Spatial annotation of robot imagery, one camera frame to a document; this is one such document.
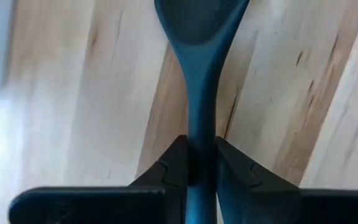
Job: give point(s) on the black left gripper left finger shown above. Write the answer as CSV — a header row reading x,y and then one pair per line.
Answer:
x,y
172,174

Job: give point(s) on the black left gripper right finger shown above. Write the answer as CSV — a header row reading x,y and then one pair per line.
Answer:
x,y
238,177

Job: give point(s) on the black slotted spoon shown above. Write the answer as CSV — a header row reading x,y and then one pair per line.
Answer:
x,y
200,77

